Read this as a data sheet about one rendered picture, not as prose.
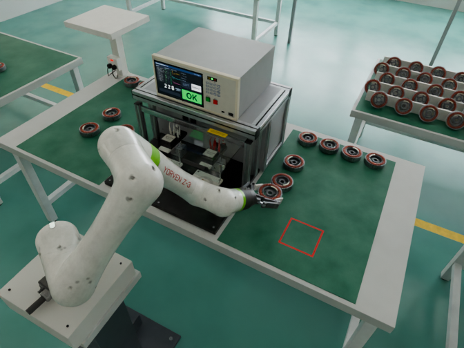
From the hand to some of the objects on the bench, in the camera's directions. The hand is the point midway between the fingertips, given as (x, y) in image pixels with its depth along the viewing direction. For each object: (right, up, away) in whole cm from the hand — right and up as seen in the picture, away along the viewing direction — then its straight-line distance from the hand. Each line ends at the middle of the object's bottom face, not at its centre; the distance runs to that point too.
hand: (269, 193), depth 159 cm
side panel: (+5, +19, +36) cm, 41 cm away
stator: (+8, +3, +20) cm, 22 cm away
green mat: (+25, -2, +15) cm, 30 cm away
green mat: (-89, +42, +56) cm, 113 cm away
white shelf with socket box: (-95, +72, +88) cm, 148 cm away
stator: (-100, +34, +47) cm, 116 cm away
